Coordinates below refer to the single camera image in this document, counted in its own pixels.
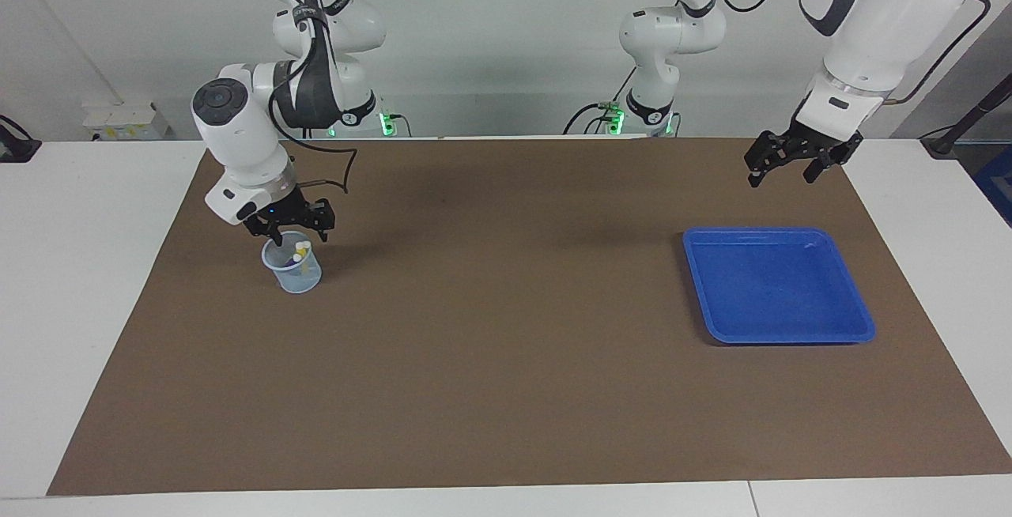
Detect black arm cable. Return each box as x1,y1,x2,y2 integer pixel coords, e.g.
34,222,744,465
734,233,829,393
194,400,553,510
267,0,358,195
706,0,993,107

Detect blue plastic tray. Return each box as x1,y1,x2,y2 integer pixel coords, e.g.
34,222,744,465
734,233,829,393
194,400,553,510
682,226,877,345

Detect translucent plastic cup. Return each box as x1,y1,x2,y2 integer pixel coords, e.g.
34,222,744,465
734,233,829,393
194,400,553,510
262,231,323,295

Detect blue crate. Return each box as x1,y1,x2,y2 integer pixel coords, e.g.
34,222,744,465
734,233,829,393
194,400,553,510
974,145,1012,227

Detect brown table mat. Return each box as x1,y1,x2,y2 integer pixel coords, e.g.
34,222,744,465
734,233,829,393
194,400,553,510
46,136,1012,496

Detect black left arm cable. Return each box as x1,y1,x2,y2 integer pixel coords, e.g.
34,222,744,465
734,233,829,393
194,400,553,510
706,0,993,107

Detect black stand pole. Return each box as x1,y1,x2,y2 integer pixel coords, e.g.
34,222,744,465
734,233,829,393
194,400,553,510
919,74,1012,159

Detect white power strip box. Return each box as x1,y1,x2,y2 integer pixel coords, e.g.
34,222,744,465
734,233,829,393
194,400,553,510
82,101,172,142

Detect black clamp device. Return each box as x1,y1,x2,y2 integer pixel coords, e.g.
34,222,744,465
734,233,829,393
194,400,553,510
0,114,42,164

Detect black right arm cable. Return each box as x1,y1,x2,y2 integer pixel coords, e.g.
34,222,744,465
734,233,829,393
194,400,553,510
267,0,358,195

